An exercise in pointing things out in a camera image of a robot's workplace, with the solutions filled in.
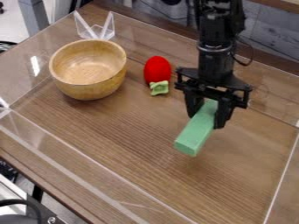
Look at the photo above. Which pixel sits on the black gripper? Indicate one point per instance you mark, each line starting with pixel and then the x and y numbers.
pixel 230 91

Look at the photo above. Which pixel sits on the green rectangular block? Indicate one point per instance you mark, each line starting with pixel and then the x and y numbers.
pixel 198 130

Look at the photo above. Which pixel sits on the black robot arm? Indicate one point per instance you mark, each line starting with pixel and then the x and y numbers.
pixel 221 20

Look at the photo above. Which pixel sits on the brown wooden bowl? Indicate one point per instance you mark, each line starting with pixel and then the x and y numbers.
pixel 89 69

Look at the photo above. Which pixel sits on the red toy strawberry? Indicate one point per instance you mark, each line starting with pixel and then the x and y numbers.
pixel 158 74

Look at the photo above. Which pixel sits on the clear acrylic tray enclosure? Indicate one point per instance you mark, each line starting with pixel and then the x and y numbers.
pixel 102 154

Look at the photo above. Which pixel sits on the black metal bracket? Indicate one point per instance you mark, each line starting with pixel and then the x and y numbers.
pixel 49 216

